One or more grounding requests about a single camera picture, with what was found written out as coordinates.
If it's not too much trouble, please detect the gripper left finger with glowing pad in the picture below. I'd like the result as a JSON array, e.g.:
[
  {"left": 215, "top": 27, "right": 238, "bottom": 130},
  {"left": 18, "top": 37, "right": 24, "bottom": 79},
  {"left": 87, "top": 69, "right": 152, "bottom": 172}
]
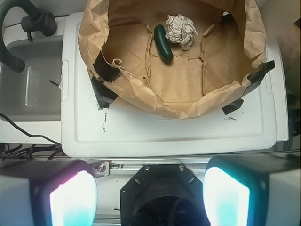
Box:
[{"left": 0, "top": 160, "right": 97, "bottom": 226}]

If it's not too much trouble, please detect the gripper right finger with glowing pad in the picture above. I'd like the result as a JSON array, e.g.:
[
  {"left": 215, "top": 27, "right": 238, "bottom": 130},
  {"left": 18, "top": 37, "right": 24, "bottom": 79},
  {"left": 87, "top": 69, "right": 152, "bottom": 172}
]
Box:
[{"left": 203, "top": 153, "right": 301, "bottom": 226}]

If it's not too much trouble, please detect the dark green plastic pickle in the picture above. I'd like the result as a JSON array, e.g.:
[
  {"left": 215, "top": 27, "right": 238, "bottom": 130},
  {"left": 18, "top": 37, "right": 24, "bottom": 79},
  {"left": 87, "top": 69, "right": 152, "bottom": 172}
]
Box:
[{"left": 154, "top": 24, "right": 174, "bottom": 62}]

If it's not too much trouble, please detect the black tape piece front right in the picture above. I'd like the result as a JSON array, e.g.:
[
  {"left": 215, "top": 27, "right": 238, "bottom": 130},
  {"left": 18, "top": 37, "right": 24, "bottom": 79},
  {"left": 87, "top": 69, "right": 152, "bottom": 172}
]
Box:
[{"left": 222, "top": 98, "right": 244, "bottom": 115}]

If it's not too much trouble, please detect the black tape strip right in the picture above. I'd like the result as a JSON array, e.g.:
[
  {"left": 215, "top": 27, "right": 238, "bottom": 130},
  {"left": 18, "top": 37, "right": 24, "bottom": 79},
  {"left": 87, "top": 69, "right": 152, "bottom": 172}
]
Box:
[{"left": 243, "top": 60, "right": 275, "bottom": 97}]

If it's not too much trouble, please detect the black tape strip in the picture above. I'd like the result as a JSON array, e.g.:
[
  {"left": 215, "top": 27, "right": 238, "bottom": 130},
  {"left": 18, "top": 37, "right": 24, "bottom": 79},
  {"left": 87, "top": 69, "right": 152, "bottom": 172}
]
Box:
[
  {"left": 91, "top": 77, "right": 118, "bottom": 108},
  {"left": 243, "top": 60, "right": 275, "bottom": 97}
]

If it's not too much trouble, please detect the black tape strip left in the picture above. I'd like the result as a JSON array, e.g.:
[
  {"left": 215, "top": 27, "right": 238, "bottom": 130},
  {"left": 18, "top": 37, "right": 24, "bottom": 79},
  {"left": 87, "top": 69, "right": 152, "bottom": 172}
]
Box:
[{"left": 91, "top": 77, "right": 118, "bottom": 108}]

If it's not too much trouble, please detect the brown paper bag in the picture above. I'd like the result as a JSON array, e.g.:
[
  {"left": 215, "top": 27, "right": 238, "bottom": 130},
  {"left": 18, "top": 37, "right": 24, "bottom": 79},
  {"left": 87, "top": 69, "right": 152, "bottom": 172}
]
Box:
[{"left": 79, "top": 0, "right": 266, "bottom": 119}]

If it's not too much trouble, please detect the dark toy faucet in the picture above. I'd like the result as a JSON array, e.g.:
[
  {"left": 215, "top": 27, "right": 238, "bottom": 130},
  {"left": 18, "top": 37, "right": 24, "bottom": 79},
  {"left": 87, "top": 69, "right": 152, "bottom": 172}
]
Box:
[{"left": 0, "top": 0, "right": 57, "bottom": 73}]

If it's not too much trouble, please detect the crumpled white paper ball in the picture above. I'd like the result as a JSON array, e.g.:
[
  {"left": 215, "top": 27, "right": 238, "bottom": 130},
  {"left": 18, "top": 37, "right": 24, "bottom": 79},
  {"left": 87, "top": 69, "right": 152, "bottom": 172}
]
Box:
[{"left": 165, "top": 14, "right": 198, "bottom": 51}]

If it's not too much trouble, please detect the black cable on counter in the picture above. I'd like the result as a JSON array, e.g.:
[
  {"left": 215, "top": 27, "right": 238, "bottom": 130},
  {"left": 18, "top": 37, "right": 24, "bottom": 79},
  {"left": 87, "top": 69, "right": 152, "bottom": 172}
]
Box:
[{"left": 0, "top": 112, "right": 62, "bottom": 145}]

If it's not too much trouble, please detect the aluminium extrusion rail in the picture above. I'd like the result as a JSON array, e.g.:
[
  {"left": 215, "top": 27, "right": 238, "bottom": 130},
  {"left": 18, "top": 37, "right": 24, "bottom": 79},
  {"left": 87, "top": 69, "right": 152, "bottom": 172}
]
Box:
[{"left": 86, "top": 156, "right": 211, "bottom": 177}]

